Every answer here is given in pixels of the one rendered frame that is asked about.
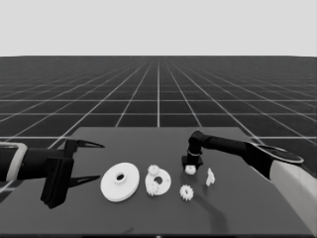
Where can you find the white toothed gear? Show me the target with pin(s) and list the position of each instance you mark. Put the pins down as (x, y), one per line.
(149, 189)
(150, 171)
(183, 194)
(188, 171)

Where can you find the small white T-shaped piece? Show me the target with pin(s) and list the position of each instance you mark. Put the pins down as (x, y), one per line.
(210, 179)

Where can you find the large thick white disc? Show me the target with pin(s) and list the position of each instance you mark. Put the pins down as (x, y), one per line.
(110, 185)

